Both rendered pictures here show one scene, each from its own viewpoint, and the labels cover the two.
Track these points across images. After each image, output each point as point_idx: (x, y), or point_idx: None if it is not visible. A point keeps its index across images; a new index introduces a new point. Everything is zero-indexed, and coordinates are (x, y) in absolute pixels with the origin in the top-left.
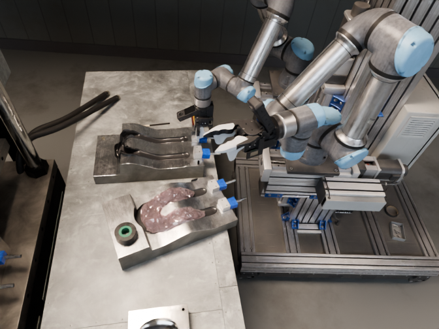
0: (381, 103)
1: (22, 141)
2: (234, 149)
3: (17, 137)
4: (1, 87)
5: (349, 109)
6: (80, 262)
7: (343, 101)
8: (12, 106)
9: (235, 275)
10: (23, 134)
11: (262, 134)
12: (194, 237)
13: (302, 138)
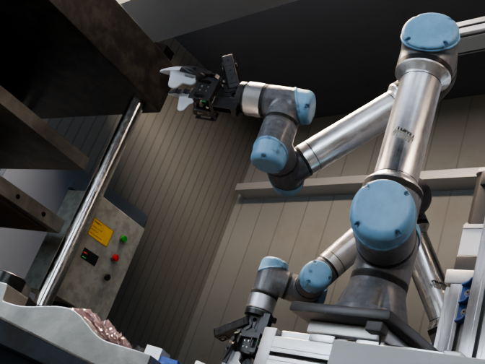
0: (408, 101)
1: (39, 300)
2: (177, 68)
3: (41, 290)
4: (81, 229)
5: (483, 289)
6: None
7: (470, 277)
8: (69, 254)
9: (45, 339)
10: (47, 292)
11: (219, 79)
12: (63, 333)
13: (272, 111)
